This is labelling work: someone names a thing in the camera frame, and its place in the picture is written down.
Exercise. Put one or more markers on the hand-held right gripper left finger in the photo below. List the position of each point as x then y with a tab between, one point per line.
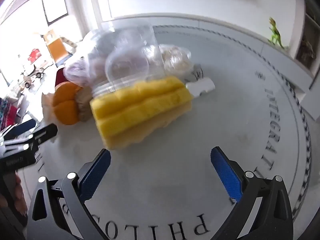
96	172

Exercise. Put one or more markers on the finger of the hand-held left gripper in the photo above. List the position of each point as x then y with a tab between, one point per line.
23	127
43	135

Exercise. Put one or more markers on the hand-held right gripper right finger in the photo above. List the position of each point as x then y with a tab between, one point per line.
226	175

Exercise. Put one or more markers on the yellow ridged sponge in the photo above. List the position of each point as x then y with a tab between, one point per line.
140	106

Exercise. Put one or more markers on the person's left hand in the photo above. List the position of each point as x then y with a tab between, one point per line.
20	195

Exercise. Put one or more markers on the colourful patterned cloth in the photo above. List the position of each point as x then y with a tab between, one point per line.
7	112

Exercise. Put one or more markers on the wooden toy airplane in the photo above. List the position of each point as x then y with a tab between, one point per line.
32	76

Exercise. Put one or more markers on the red toy car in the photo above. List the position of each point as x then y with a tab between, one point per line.
34	55

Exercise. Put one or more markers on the wooden toy slide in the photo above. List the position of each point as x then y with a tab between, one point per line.
57	48

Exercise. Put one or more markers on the clear plastic bag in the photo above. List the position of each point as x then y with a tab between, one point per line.
85	57

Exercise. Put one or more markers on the white plastic piece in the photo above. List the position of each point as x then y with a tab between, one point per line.
200	87

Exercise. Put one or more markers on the clear plastic cup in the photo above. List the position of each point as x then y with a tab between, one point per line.
135	60

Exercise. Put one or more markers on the window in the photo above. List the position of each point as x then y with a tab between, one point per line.
53	7

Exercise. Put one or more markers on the clear bag of buns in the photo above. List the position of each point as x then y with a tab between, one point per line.
177	58

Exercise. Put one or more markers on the white curtain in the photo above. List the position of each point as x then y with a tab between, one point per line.
87	7

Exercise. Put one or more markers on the green dinosaur toy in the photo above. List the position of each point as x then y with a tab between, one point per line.
275	36

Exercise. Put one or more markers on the brown dinosaur toy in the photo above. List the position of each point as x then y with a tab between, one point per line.
307	50

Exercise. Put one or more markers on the white wall shelf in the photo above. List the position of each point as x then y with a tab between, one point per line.
311	30

